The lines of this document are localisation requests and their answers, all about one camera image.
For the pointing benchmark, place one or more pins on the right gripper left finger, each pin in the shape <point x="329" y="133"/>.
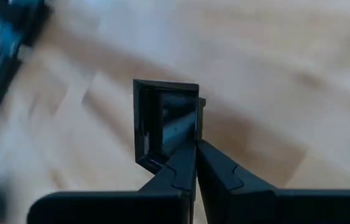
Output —
<point x="162" y="205"/>

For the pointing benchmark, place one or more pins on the black small square dish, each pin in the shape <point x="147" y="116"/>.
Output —
<point x="174" y="115"/>

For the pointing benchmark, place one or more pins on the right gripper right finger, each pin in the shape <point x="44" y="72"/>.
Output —
<point x="255" y="205"/>

